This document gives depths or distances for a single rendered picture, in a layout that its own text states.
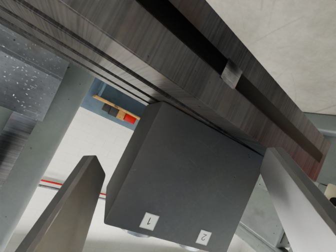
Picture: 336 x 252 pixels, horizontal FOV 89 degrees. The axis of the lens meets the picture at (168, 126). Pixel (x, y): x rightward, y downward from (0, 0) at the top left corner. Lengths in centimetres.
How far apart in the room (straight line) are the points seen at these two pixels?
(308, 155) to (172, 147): 24
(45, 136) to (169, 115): 46
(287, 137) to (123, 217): 26
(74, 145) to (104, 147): 67
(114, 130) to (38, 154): 400
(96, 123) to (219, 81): 438
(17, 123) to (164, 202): 49
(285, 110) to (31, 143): 63
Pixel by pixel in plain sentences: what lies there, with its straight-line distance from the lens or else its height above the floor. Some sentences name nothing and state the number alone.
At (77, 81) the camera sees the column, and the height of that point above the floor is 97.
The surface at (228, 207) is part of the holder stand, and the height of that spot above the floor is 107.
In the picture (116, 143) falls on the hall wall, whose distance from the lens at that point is 469.
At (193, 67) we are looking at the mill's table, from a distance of 17.
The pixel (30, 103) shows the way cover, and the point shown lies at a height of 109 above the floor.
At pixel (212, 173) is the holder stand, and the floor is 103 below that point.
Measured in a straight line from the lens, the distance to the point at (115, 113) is 402.
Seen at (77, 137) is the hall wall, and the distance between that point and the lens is 456.
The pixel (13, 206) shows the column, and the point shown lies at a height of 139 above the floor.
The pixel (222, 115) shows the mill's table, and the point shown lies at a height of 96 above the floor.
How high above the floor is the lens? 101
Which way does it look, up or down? 4 degrees down
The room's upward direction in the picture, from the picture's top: 154 degrees counter-clockwise
